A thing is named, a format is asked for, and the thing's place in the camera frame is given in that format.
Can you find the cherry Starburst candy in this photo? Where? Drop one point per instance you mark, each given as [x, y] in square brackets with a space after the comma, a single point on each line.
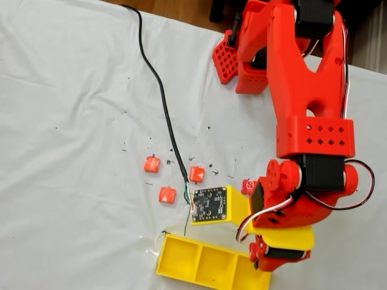
[247, 187]

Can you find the orange Starburst candy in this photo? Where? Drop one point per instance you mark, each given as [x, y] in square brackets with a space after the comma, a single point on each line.
[167, 195]
[151, 164]
[196, 174]

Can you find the yellow three-compartment box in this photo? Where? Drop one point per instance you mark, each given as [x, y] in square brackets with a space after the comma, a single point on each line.
[181, 256]

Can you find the black table clamp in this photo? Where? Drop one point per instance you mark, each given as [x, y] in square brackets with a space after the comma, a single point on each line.
[232, 36]

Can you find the white plastic table cover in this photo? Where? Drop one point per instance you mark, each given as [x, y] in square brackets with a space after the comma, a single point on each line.
[75, 121]

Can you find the camera board on yellow mount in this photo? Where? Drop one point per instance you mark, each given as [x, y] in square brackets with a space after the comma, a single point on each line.
[208, 205]

